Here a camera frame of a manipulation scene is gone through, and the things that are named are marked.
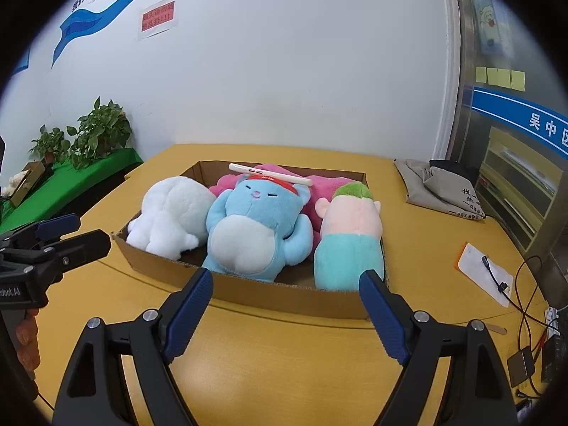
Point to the red wall notice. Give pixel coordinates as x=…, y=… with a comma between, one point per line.
x=156, y=18

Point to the cartoon sheep poster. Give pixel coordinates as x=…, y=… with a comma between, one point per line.
x=490, y=22

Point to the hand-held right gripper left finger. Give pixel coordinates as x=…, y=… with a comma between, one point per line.
x=188, y=315

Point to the black cloth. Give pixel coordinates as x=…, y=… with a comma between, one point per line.
x=457, y=168

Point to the green haired plush doll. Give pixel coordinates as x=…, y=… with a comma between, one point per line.
x=350, y=235

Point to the white paper sheet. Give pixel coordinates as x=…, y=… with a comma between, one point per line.
x=477, y=270

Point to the pink plush toy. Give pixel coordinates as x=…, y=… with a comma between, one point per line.
x=328, y=191

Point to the person's left hand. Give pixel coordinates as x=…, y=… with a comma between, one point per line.
x=27, y=346

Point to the yellow framed glass panel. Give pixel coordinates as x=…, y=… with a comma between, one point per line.
x=514, y=186

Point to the large potted green plant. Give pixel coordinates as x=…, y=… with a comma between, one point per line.
x=102, y=133

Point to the blue ribbon wall decal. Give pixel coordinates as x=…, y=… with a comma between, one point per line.
x=106, y=11

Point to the white smartphone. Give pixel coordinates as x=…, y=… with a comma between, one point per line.
x=266, y=174

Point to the white panda plush toy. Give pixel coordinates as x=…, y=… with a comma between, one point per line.
x=173, y=213

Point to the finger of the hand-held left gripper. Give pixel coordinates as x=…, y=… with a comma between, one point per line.
x=57, y=226
x=88, y=244

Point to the blue door sign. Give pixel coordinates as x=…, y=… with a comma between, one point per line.
x=519, y=115

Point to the yellow sticky note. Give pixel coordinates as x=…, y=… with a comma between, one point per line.
x=481, y=74
x=518, y=80
x=504, y=77
x=492, y=76

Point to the blue plush bear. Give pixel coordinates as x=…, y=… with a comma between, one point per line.
x=253, y=230

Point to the white power strip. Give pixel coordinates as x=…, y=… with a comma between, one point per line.
x=552, y=317

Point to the brown cardboard box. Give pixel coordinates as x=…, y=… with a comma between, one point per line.
x=266, y=293

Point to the white fluffy toy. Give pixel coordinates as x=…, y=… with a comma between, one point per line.
x=13, y=183

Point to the wooden stick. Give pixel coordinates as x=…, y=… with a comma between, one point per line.
x=495, y=328

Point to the black power adapter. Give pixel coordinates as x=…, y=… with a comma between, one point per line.
x=521, y=368

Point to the small cardboard box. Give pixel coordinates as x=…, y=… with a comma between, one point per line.
x=29, y=184

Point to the small potted green plant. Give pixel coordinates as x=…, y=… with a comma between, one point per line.
x=51, y=144

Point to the grey cloth bag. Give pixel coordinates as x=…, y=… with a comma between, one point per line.
x=435, y=195

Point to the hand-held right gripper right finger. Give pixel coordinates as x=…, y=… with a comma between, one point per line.
x=381, y=315

